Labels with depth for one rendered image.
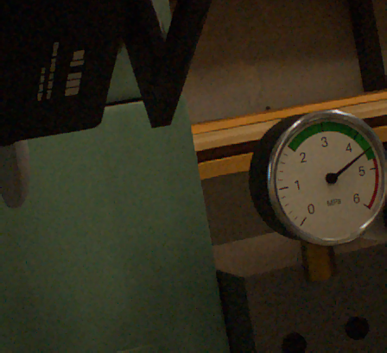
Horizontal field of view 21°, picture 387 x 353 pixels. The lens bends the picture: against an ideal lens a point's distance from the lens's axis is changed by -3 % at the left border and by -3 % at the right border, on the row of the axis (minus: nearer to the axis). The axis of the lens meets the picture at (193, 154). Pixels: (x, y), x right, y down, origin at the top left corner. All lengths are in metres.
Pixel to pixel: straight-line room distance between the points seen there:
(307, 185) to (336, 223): 0.02
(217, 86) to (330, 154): 2.78
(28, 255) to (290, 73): 2.89
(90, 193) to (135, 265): 0.04
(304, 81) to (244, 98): 0.22
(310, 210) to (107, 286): 0.11
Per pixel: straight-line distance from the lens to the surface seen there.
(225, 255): 0.58
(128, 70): 0.52
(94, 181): 0.52
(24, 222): 0.51
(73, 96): 0.15
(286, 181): 0.48
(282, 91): 3.35
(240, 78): 3.30
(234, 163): 2.74
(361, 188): 0.50
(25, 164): 0.20
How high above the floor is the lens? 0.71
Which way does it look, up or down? 3 degrees down
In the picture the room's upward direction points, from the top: 10 degrees counter-clockwise
